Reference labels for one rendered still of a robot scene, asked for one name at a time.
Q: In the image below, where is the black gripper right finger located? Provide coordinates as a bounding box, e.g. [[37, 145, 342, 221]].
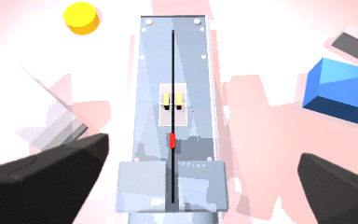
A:
[[296, 152, 358, 224]]

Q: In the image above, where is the yellow short cylinder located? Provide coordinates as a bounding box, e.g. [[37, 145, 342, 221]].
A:
[[63, 1, 100, 35]]

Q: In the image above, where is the blue block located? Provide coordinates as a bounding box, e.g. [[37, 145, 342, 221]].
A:
[[302, 58, 358, 124]]

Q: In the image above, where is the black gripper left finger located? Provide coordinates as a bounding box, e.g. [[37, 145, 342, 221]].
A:
[[0, 133, 110, 224]]

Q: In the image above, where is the grey hollow cylinder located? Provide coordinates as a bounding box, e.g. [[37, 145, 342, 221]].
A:
[[0, 68, 89, 151]]

